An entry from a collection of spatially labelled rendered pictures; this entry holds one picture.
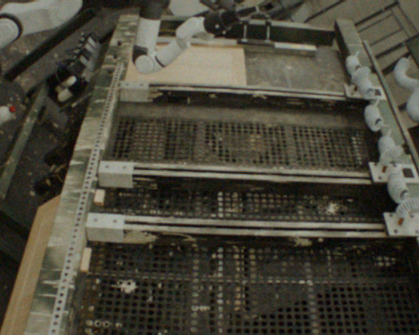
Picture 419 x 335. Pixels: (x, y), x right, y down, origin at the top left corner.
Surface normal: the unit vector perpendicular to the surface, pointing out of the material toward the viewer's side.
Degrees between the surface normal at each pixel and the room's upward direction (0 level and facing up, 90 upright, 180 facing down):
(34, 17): 90
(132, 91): 90
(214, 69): 52
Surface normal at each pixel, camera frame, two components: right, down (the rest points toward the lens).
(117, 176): -0.01, 0.68
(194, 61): 0.05, -0.73
